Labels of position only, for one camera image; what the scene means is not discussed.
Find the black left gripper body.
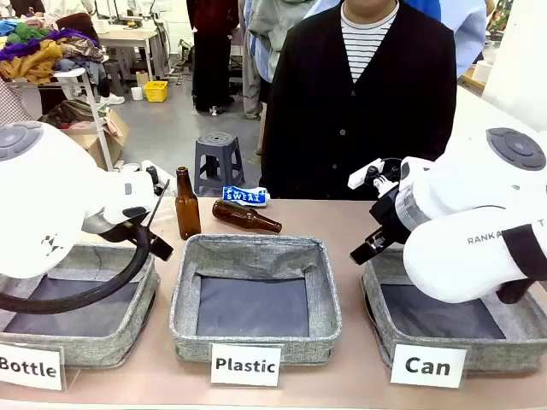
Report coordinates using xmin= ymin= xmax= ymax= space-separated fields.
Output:
xmin=83 ymin=208 xmax=151 ymax=248

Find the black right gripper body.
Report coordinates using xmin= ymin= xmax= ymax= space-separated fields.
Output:
xmin=368 ymin=182 xmax=412 ymax=249

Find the brown glass bottle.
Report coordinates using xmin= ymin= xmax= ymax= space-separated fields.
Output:
xmin=174 ymin=166 xmax=203 ymax=241
xmin=211 ymin=198 xmax=283 ymax=234

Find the crushed blue white can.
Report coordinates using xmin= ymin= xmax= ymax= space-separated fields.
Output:
xmin=221 ymin=184 xmax=272 ymax=209

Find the grey fabric basket plastic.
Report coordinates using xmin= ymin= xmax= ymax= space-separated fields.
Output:
xmin=168 ymin=233 xmax=344 ymax=366

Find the grey fabric basket bottle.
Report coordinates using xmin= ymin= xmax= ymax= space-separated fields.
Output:
xmin=0 ymin=242 xmax=162 ymax=370

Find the white label Can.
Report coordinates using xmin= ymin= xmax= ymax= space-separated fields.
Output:
xmin=389 ymin=343 xmax=468 ymax=390

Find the grey fabric basket can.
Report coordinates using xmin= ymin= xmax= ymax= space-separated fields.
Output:
xmin=360 ymin=246 xmax=547 ymax=374

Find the person in black cardigan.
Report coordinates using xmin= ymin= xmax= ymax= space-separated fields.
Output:
xmin=258 ymin=0 xmax=459 ymax=202

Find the cardboard box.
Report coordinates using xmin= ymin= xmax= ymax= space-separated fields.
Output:
xmin=63 ymin=108 xmax=131 ymax=171

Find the grey plastic stool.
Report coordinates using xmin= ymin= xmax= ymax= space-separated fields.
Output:
xmin=193 ymin=131 xmax=246 ymax=197

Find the bystander in white top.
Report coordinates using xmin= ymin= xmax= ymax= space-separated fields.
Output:
xmin=97 ymin=63 xmax=126 ymax=107

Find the white label Plastic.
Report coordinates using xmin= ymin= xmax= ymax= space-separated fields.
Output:
xmin=209 ymin=342 xmax=284 ymax=388

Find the white side table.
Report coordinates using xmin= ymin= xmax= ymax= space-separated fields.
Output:
xmin=456 ymin=84 xmax=491 ymax=106

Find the yellow plastic crate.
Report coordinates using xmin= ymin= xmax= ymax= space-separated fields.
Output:
xmin=143 ymin=79 xmax=169 ymax=103

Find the white metal rack table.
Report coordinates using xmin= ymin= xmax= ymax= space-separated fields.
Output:
xmin=8 ymin=67 xmax=115 ymax=173

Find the white label Bottle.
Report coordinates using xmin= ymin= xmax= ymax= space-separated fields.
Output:
xmin=0 ymin=342 xmax=66 ymax=392

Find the beige background workbench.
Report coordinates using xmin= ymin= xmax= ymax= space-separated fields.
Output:
xmin=97 ymin=28 xmax=160 ymax=85

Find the bystander in blue shirt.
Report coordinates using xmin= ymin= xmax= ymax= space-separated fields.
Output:
xmin=403 ymin=0 xmax=489 ymax=79

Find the bystander in dark clothes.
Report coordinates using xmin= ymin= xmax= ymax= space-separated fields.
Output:
xmin=185 ymin=0 xmax=240 ymax=116

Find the pile of colourful clothes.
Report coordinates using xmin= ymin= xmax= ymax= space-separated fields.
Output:
xmin=0 ymin=16 xmax=108 ymax=85

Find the bystander in grey jacket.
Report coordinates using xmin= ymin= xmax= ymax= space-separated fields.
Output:
xmin=238 ymin=0 xmax=320 ymax=120

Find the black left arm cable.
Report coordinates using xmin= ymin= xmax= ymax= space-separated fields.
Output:
xmin=0 ymin=212 xmax=154 ymax=316

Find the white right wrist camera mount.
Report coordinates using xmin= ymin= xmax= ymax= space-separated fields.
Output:
xmin=347 ymin=156 xmax=403 ymax=194

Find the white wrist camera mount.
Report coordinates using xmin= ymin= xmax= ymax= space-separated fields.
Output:
xmin=347 ymin=156 xmax=403 ymax=194
xmin=139 ymin=159 xmax=172 ymax=198

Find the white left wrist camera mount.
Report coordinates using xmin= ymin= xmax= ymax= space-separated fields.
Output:
xmin=139 ymin=159 xmax=172 ymax=198

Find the black right arm cable sleeve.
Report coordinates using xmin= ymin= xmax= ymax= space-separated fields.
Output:
xmin=494 ymin=223 xmax=547 ymax=306

